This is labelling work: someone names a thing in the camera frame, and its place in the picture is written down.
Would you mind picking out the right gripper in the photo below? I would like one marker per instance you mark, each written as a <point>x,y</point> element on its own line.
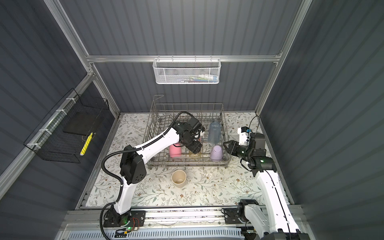
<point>234,145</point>

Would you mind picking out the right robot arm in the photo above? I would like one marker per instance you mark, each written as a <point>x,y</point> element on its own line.
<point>277,223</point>

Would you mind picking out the white vented strip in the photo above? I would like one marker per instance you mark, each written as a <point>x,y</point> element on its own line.
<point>220,233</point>

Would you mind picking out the purple cup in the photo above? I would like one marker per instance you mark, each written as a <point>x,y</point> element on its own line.
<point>216,154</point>

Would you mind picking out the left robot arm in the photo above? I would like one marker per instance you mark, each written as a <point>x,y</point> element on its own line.
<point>185,129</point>

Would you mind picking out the beige cup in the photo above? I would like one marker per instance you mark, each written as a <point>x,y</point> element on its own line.
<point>179,178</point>

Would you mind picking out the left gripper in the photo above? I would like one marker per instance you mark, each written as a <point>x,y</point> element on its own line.
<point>196,147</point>

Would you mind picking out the items in white basket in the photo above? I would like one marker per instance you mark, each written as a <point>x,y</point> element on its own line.
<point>205,78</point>

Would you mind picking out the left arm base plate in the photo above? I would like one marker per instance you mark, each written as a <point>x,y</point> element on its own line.
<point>130,219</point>

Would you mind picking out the black wire wall basket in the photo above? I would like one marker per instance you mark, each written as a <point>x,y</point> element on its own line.
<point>62,137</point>

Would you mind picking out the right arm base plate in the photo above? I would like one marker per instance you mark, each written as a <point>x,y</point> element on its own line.
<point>234,216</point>

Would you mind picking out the white mesh wall basket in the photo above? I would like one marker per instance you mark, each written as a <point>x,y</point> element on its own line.
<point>167,72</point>

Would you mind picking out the yellow brush in basket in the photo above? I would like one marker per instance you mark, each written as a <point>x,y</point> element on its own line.
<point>86,144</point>

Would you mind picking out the blue-grey transparent cup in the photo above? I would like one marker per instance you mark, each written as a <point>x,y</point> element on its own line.
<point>214,135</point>

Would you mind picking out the yellow transparent cup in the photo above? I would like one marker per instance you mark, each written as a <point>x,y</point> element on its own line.
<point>193,155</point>

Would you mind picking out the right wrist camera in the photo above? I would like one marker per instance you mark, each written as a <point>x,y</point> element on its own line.
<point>244,135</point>

